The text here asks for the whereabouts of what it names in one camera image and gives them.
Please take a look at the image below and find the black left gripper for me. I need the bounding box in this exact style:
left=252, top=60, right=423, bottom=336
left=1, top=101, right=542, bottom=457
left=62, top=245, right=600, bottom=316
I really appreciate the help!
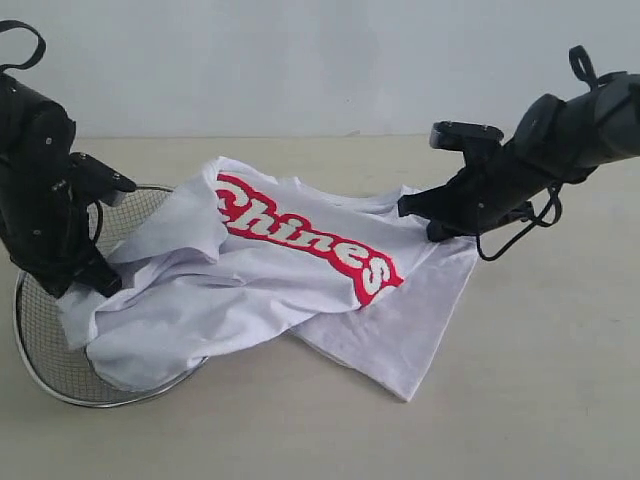
left=1, top=74, right=122, bottom=299

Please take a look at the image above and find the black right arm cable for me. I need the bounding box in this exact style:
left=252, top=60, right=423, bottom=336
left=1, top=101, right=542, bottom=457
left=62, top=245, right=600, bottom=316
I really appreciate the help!
left=474, top=44, right=601, bottom=262

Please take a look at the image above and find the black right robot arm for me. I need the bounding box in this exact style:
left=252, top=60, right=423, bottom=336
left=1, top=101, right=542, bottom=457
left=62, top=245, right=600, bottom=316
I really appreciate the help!
left=398, top=73, right=639, bottom=242

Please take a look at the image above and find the white t-shirt red lettering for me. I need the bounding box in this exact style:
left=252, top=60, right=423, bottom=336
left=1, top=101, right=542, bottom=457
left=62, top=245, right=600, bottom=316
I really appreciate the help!
left=57, top=157, right=477, bottom=401

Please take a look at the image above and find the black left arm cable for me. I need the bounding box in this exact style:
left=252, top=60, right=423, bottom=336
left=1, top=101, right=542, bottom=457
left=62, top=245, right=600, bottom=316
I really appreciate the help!
left=0, top=19, right=47, bottom=76

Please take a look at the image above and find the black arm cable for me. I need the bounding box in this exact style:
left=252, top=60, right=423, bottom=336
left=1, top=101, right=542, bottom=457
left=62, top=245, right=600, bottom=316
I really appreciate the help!
left=0, top=19, right=47, bottom=76
left=474, top=44, right=601, bottom=262

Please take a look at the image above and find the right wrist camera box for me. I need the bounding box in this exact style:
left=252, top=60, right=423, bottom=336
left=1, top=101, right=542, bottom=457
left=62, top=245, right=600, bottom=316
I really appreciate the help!
left=429, top=121, right=504, bottom=152

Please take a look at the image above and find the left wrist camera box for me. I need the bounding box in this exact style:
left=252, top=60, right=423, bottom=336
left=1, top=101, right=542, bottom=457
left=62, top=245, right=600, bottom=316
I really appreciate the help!
left=69, top=152, right=137, bottom=207

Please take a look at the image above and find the round metal mesh basket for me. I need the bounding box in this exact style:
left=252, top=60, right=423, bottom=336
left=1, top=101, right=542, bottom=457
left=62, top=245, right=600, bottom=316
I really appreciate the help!
left=12, top=185, right=205, bottom=409

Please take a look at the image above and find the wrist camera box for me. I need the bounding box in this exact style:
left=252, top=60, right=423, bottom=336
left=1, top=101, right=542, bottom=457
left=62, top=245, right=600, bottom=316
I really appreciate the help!
left=429, top=121, right=504, bottom=152
left=69, top=152, right=137, bottom=207

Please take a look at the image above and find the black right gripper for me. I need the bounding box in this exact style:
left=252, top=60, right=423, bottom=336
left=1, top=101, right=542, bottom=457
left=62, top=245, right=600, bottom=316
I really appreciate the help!
left=397, top=127, right=600, bottom=242

